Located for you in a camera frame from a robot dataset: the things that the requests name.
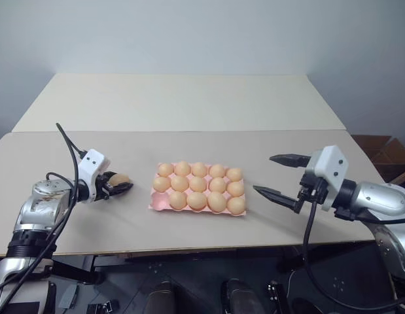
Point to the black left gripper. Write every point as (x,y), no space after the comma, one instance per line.
(102,189)

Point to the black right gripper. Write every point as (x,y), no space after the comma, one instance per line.
(309,189)

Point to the tan egg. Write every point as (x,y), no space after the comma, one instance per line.
(179,183)
(197,201)
(183,168)
(177,199)
(235,189)
(217,184)
(119,179)
(217,202)
(165,169)
(236,205)
(199,169)
(217,171)
(161,184)
(198,184)
(234,174)

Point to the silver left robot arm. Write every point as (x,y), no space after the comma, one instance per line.
(42,209)

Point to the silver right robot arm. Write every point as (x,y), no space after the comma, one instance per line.
(379,199)

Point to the pink egg tray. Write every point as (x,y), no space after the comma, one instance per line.
(158,202)

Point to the brown cardboard box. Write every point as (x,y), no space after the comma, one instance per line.
(385,157)

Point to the dark rounded shape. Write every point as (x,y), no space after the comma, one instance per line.
(167,297)
(243,297)

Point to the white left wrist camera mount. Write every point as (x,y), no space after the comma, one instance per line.
(91,163)

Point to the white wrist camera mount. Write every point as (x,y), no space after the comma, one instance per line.
(91,163)
(329,163)

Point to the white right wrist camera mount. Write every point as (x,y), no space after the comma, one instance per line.
(329,163)

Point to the black table frame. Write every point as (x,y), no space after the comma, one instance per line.
(78,268)

